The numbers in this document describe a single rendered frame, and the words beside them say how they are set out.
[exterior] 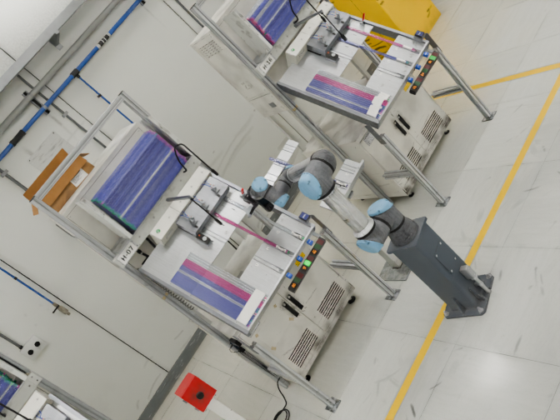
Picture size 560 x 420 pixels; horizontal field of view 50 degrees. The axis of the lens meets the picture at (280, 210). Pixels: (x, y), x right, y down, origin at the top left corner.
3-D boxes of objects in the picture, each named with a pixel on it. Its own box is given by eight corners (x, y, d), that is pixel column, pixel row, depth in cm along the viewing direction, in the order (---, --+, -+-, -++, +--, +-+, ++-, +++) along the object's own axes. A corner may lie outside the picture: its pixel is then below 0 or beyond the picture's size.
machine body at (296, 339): (362, 292, 386) (297, 235, 362) (307, 390, 363) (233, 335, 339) (306, 285, 442) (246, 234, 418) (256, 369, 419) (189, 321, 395)
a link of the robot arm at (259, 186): (264, 193, 293) (249, 185, 294) (262, 201, 304) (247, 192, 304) (272, 181, 296) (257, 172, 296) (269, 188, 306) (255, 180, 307)
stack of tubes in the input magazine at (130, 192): (188, 159, 343) (152, 127, 333) (135, 231, 326) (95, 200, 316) (180, 162, 354) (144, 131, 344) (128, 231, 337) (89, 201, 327)
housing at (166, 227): (215, 182, 357) (210, 171, 344) (167, 250, 340) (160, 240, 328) (204, 177, 359) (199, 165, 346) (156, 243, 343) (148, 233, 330)
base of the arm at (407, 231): (422, 219, 293) (409, 207, 289) (413, 243, 285) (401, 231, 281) (397, 225, 304) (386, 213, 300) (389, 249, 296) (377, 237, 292)
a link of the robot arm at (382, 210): (407, 211, 288) (389, 193, 283) (396, 233, 283) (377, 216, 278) (389, 213, 298) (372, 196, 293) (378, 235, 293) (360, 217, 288)
